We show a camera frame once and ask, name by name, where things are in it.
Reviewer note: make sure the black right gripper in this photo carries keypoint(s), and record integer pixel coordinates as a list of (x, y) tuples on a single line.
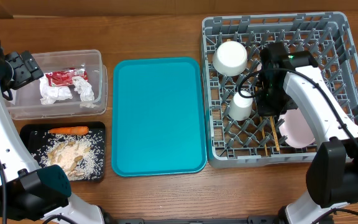
[(265, 111)]

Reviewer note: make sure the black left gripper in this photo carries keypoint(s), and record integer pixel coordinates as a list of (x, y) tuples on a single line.
[(27, 68)]

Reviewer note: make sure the pink food bowl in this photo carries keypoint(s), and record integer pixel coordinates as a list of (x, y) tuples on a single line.
[(258, 67)]

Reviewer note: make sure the white napkin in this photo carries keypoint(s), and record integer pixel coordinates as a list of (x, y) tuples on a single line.
[(51, 94)]

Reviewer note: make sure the red snack wrapper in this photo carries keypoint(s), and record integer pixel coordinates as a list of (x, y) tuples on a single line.
[(65, 77)]

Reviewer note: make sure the cream shallow bowl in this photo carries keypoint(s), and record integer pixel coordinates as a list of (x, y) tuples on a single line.
[(230, 58)]

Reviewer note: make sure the cream plastic cup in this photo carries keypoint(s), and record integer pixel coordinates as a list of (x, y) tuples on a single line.
[(240, 108)]

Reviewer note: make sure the pink round plate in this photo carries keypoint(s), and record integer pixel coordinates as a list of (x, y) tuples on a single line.
[(296, 129)]

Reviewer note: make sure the orange carrot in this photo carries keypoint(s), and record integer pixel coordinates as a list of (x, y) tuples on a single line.
[(76, 130)]

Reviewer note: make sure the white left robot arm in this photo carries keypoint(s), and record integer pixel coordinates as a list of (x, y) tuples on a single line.
[(28, 191)]

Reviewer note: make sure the clear plastic waste bin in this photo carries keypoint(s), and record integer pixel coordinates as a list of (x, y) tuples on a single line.
[(27, 104)]

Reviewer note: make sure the grey dishwasher rack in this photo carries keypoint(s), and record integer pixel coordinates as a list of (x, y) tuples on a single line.
[(327, 35)]

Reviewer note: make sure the black waste tray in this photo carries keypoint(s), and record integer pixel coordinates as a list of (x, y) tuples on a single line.
[(25, 137)]

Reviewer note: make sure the rice and peanut leftovers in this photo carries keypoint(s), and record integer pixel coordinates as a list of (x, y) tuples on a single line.
[(82, 157)]

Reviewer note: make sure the teal plastic tray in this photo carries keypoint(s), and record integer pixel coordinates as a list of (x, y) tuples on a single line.
[(157, 117)]

